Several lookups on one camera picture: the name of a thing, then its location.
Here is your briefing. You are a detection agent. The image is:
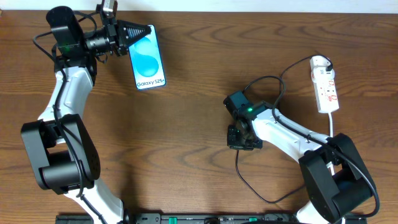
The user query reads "blue Galaxy smartphone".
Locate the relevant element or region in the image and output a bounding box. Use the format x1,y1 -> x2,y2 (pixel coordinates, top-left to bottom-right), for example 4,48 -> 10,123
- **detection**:
129,24 -> 167,90

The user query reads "black charger cable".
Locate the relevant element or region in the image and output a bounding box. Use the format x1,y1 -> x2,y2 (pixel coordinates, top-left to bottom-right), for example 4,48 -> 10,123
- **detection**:
234,54 -> 334,205

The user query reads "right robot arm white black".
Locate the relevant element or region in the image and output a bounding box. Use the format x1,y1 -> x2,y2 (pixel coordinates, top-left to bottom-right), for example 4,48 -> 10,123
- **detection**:
223,91 -> 380,223

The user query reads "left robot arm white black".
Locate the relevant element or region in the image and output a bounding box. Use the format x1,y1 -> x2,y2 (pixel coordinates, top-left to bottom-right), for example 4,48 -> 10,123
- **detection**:
21,1 -> 154,223

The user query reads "white charger plug adapter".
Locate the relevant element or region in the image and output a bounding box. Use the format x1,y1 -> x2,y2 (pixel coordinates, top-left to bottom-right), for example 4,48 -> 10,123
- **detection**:
310,55 -> 333,71

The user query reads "white power strip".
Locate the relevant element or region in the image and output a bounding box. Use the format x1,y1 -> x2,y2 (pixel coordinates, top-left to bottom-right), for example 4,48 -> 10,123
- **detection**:
311,68 -> 339,113

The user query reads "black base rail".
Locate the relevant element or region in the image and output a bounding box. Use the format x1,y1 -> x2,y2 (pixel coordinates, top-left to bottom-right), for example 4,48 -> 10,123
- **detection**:
55,213 -> 368,224

